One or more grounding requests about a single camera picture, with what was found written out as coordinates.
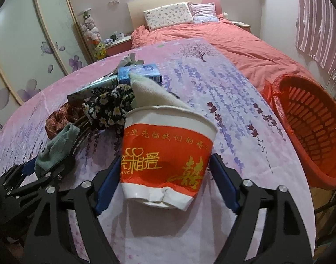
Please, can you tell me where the wardrobe with floral glass doors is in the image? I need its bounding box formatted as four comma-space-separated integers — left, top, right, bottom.
0, 0, 95, 146

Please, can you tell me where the silver foil wrapper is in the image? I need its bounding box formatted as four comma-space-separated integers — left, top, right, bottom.
113, 53, 145, 75

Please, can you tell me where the pink floral tablecloth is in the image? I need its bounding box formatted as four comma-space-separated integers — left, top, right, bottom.
0, 37, 316, 264

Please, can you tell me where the cream and pink headboard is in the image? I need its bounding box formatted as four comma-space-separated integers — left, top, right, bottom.
127, 0, 222, 31

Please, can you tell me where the pink nightstand with mugs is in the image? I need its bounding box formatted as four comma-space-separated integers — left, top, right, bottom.
101, 34, 133, 59

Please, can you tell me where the black floral cloth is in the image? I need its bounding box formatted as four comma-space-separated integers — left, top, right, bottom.
82, 84, 136, 138

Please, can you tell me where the green sock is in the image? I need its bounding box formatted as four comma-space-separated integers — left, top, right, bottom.
34, 123, 81, 179

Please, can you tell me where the teal toothpaste tube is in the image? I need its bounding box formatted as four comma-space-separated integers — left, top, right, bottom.
67, 75, 119, 107

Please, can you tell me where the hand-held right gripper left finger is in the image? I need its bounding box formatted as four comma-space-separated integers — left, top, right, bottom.
24, 156, 122, 264

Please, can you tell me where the plush toy bouquet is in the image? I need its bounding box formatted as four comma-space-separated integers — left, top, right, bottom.
79, 10, 103, 44

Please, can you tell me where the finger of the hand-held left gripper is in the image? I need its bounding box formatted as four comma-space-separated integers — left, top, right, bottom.
0, 163, 39, 196
0, 155, 76, 224

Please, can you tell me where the red and white paper cup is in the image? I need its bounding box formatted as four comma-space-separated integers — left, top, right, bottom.
120, 105, 218, 212

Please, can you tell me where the beige cloth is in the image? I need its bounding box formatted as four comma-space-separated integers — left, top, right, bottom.
129, 73, 198, 114

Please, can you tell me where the blue tissue pack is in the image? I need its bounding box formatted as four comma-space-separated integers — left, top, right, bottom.
117, 63, 163, 86

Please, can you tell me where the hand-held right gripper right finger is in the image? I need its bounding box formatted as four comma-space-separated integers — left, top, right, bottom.
210, 154, 313, 264

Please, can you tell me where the pink striped pillow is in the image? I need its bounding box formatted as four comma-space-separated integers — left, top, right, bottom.
188, 2, 219, 24

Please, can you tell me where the orange plastic laundry basket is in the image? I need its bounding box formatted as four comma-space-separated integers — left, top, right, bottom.
260, 74, 336, 191

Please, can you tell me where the bed with salmon duvet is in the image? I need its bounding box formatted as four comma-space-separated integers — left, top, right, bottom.
130, 19, 318, 95

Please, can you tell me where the yellow green toy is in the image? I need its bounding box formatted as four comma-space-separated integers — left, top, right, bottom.
93, 42, 107, 60

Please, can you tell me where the red plaid cloth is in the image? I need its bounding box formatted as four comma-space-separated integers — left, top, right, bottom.
45, 103, 88, 141

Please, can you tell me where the pink striped curtain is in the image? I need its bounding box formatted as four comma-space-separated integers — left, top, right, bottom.
295, 0, 336, 75

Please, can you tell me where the white floral pillow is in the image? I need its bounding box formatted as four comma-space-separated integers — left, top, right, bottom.
143, 2, 195, 31

